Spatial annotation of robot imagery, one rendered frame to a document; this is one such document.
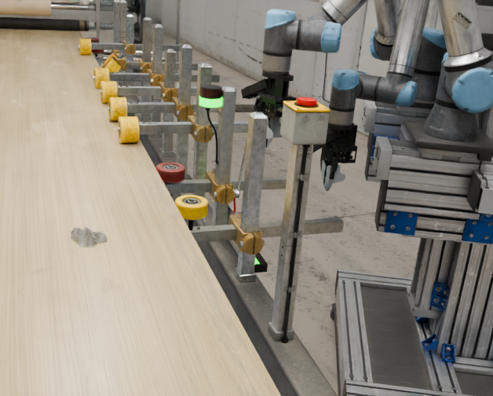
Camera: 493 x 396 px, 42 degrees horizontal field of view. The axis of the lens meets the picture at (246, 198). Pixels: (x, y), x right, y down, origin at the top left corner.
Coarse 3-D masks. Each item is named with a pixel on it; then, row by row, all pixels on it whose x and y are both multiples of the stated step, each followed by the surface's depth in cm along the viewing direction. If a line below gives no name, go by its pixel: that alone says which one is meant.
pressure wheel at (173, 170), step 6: (156, 168) 178; (162, 168) 177; (168, 168) 179; (174, 168) 179; (180, 168) 178; (162, 174) 176; (168, 174) 176; (174, 174) 176; (180, 174) 177; (168, 180) 177; (174, 180) 177; (180, 180) 178
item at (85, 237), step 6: (78, 228) 137; (84, 228) 136; (72, 234) 135; (78, 234) 136; (84, 234) 135; (90, 234) 135; (96, 234) 135; (102, 234) 135; (78, 240) 133; (84, 240) 133; (90, 240) 132; (96, 240) 134; (102, 240) 134; (84, 246) 131; (90, 246) 132
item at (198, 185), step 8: (280, 176) 193; (168, 184) 179; (176, 184) 180; (184, 184) 181; (192, 184) 182; (200, 184) 182; (208, 184) 183; (232, 184) 186; (240, 184) 186; (264, 184) 189; (272, 184) 190; (280, 184) 190; (176, 192) 181; (184, 192) 182; (192, 192) 183
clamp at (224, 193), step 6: (210, 174) 186; (210, 180) 184; (216, 186) 179; (222, 186) 179; (228, 186) 179; (210, 192) 184; (216, 192) 179; (222, 192) 178; (228, 192) 178; (234, 192) 179; (216, 198) 180; (222, 198) 178; (228, 198) 179
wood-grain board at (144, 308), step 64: (0, 64) 291; (64, 64) 302; (0, 128) 202; (64, 128) 208; (0, 192) 155; (64, 192) 158; (128, 192) 161; (0, 256) 125; (64, 256) 127; (128, 256) 129; (192, 256) 131; (0, 320) 105; (64, 320) 107; (128, 320) 108; (192, 320) 110; (0, 384) 91; (64, 384) 92; (128, 384) 93; (192, 384) 94; (256, 384) 95
